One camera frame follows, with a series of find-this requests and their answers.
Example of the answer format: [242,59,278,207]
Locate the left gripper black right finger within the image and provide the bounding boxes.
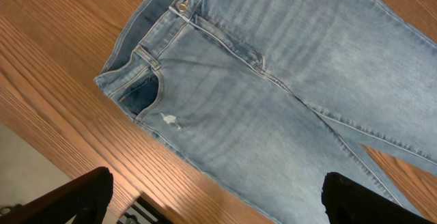
[322,172,432,224]

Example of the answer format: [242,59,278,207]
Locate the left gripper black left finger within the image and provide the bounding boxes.
[1,167,113,224]

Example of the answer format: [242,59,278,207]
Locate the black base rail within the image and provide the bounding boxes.
[117,197,173,224]

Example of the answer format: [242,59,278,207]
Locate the light blue denim jeans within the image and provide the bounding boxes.
[95,0,436,223]

